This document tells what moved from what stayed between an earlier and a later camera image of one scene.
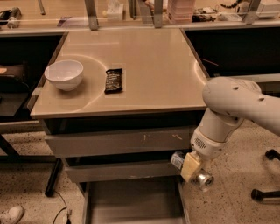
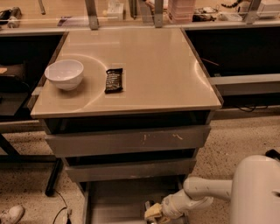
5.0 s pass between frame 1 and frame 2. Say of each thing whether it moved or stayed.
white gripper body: moved
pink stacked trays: stayed
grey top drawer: stayed
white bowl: stayed
